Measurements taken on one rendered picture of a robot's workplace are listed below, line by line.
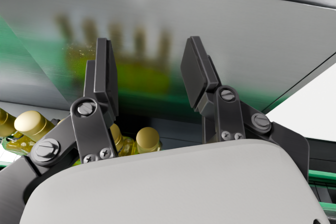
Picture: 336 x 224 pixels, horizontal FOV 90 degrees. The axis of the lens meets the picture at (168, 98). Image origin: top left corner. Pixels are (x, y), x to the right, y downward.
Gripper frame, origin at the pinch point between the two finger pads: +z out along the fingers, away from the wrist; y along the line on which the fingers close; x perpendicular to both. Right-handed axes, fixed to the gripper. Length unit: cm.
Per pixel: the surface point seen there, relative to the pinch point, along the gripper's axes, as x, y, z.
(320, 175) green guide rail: -36, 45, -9
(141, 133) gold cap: -15.8, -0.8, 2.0
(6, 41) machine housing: -16.3, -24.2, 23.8
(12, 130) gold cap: -19.6, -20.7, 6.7
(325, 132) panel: -28, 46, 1
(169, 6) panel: -2.9, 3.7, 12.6
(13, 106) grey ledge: -44, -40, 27
